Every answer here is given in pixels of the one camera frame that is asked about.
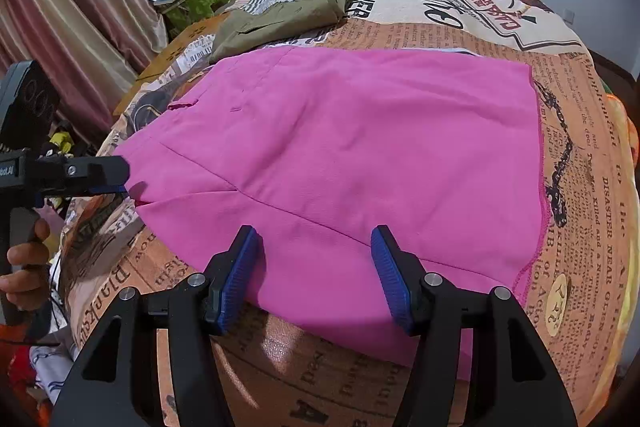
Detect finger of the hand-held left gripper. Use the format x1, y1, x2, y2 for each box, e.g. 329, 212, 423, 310
65, 155, 132, 198

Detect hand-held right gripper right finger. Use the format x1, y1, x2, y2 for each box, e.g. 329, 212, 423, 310
370, 224, 582, 427

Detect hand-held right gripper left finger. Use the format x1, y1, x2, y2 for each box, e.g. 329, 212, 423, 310
50, 225, 262, 427

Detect pink pants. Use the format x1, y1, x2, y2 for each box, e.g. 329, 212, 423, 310
114, 45, 549, 384

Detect olive green pants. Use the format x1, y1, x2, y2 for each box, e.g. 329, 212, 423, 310
210, 0, 360, 66

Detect person's left hand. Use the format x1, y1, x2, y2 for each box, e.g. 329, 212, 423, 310
0, 219, 51, 314

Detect striped brown curtain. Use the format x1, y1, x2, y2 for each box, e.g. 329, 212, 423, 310
0, 0, 171, 148

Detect green storage box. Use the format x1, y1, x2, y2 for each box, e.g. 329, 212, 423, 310
159, 0, 251, 40

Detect newspaper print bedsheet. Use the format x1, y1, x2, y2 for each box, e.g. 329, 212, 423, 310
50, 0, 637, 427

